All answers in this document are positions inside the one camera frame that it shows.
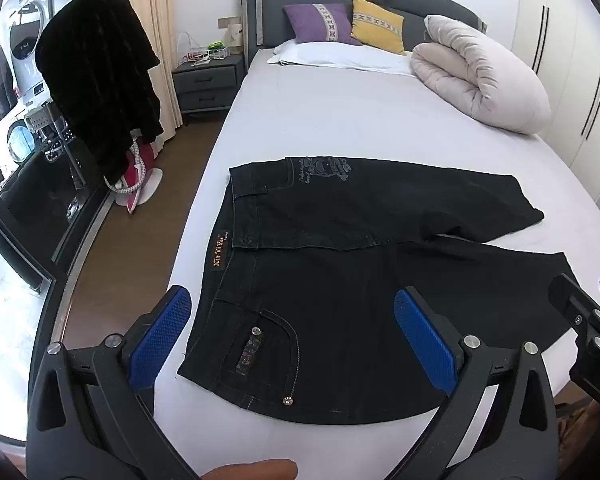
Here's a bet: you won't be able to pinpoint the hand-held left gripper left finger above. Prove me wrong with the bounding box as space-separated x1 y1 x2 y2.
27 285 201 480

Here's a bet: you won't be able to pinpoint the person's left hand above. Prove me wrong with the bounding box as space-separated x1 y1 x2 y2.
202 459 299 480

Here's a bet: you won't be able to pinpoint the beige curtain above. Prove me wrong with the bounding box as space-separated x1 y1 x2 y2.
108 0 184 142

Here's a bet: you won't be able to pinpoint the black sliding door frame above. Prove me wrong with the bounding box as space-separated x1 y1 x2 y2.
0 0 112 480

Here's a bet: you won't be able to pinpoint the white wire basket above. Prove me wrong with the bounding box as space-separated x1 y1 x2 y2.
177 31 230 64

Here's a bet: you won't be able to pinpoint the black denim pants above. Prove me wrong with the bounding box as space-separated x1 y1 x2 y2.
177 156 588 426

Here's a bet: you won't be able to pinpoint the white washing machine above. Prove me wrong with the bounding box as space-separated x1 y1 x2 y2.
6 0 57 107
2 105 48 162

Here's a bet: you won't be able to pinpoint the black hanging garment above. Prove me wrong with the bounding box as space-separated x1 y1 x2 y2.
35 0 162 182

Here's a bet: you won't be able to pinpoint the purple throw pillow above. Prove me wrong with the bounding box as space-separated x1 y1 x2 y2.
282 2 364 47

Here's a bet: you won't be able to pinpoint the pink and white iron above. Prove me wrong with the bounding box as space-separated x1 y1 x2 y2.
103 140 165 216

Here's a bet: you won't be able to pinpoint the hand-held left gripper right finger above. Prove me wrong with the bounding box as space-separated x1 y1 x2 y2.
393 286 561 480

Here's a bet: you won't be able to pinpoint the white bed pillow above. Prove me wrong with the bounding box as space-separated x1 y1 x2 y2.
267 40 417 77

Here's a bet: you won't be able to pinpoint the grey upholstered bed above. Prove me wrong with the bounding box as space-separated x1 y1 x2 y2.
52 0 600 480

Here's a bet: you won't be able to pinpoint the white wardrobe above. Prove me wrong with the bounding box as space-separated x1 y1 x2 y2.
510 0 600 203

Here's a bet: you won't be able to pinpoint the grey nightstand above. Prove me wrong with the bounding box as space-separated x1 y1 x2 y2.
172 54 245 116

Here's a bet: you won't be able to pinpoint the yellow throw pillow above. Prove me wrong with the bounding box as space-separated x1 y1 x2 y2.
350 0 407 56

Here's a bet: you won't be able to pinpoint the folded cream duvet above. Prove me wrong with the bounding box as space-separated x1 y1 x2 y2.
410 14 553 135

